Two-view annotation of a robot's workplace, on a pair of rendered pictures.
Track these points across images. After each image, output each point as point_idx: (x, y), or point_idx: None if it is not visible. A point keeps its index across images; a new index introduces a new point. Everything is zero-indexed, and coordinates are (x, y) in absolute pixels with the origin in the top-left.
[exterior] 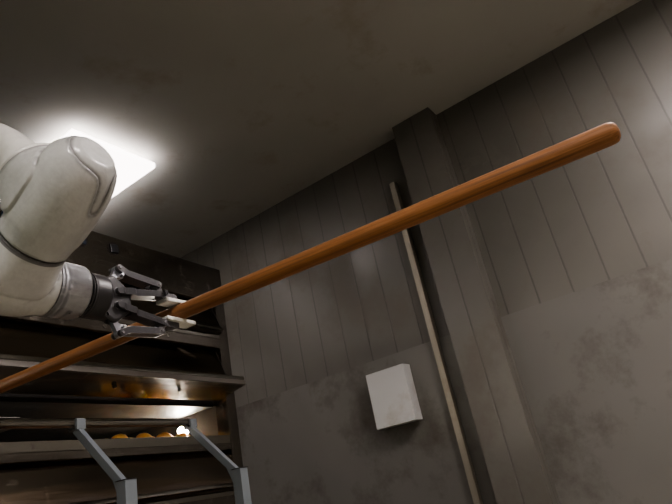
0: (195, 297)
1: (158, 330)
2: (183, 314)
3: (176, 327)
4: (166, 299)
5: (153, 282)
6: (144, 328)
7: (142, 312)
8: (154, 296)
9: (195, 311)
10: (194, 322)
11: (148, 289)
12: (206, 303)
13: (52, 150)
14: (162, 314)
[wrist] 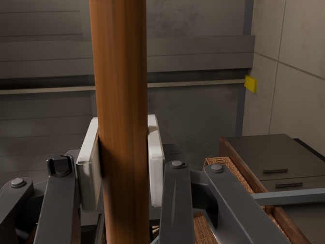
0: (98, 59)
1: (224, 180)
2: (142, 119)
3: (178, 147)
4: (87, 163)
5: (4, 202)
6: (252, 226)
7: (169, 239)
8: (74, 197)
9: (145, 70)
10: (151, 115)
11: (31, 234)
12: (136, 5)
13: None
14: (121, 200)
